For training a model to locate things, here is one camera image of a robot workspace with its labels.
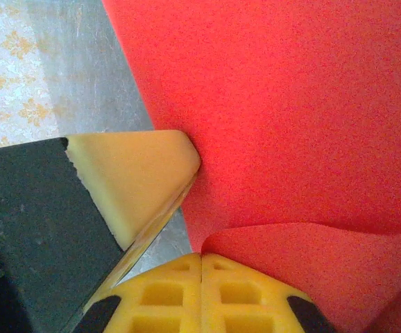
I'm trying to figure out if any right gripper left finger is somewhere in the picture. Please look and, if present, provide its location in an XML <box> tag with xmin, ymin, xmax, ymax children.
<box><xmin>77</xmin><ymin>253</ymin><xmax>202</xmax><ymax>333</ymax></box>

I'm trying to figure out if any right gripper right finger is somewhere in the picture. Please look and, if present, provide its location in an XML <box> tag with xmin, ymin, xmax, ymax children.
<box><xmin>200</xmin><ymin>253</ymin><xmax>339</xmax><ymax>333</ymax></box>

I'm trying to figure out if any red cloth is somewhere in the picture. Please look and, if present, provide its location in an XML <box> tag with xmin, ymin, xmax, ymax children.
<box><xmin>101</xmin><ymin>0</ymin><xmax>401</xmax><ymax>333</ymax></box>

